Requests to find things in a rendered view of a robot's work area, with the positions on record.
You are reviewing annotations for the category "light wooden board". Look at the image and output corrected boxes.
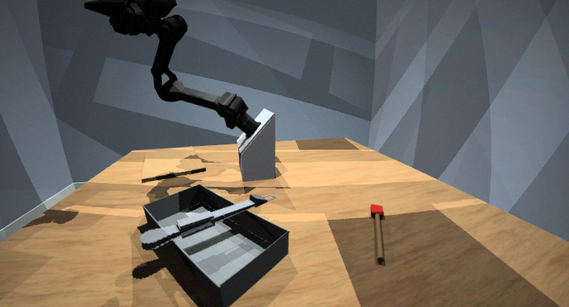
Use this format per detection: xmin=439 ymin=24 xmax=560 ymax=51
xmin=141 ymin=146 xmax=206 ymax=183

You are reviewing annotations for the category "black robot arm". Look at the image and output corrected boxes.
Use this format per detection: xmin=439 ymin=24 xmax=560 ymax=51
xmin=141 ymin=0 xmax=261 ymax=138

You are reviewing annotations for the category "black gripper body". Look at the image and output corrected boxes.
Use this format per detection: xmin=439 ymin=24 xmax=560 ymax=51
xmin=123 ymin=0 xmax=154 ymax=36

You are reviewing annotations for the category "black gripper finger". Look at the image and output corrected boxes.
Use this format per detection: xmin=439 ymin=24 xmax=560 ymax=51
xmin=84 ymin=0 xmax=128 ymax=27

